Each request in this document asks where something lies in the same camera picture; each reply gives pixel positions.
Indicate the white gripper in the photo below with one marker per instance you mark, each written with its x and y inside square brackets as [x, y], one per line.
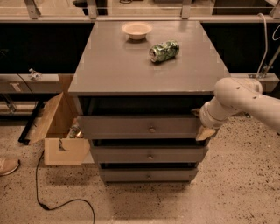
[207, 118]

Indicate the grey top drawer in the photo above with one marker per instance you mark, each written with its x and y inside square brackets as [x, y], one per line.
[99, 127]

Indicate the grey drawer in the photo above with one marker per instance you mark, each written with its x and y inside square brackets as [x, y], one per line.
[148, 175]
[148, 154]
[99, 127]

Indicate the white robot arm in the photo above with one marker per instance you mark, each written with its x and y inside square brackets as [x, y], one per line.
[235, 95]

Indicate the grey drawer cabinet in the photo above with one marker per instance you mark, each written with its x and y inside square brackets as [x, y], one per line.
[116, 77]

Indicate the grey middle drawer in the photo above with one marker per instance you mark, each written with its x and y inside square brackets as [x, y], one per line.
[148, 154]

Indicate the grey bottom drawer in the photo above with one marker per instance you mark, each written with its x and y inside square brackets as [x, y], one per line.
[148, 175]

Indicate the open cardboard box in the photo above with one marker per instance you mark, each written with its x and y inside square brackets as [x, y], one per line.
[53, 127]

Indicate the crushed green soda can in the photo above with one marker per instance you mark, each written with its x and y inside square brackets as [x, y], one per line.
[164, 51]

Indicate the white bowl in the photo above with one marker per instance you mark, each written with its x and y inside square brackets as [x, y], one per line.
[136, 30]

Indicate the black metal leg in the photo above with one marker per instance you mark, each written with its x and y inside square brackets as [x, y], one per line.
[23, 137]

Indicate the small clear object on ledge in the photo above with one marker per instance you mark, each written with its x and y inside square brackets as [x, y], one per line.
[34, 75]

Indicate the beige shoe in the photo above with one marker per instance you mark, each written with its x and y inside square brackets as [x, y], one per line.
[8, 165]

